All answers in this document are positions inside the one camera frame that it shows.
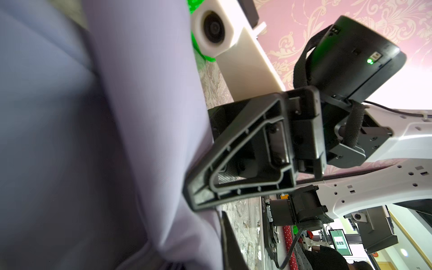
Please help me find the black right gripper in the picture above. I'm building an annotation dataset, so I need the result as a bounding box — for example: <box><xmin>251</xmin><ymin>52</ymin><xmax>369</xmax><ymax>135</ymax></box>
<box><xmin>183</xmin><ymin>86</ymin><xmax>393</xmax><ymax>211</ymax></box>

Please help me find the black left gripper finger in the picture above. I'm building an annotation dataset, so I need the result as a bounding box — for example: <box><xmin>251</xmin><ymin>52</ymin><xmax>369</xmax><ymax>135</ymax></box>
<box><xmin>220</xmin><ymin>211</ymin><xmax>249</xmax><ymax>270</ymax></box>

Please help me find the lavender skirt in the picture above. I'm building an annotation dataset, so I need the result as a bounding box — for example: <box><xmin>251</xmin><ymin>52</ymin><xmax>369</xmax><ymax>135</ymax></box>
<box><xmin>1</xmin><ymin>1</ymin><xmax>224</xmax><ymax>270</ymax></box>

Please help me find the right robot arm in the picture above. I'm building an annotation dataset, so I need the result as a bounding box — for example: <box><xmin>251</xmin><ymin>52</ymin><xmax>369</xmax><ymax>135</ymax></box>
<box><xmin>183</xmin><ymin>16</ymin><xmax>432</xmax><ymax>211</ymax></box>

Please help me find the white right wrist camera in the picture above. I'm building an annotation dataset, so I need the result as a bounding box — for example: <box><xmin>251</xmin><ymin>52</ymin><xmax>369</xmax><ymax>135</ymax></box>
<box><xmin>191</xmin><ymin>1</ymin><xmax>286</xmax><ymax>101</ymax></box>

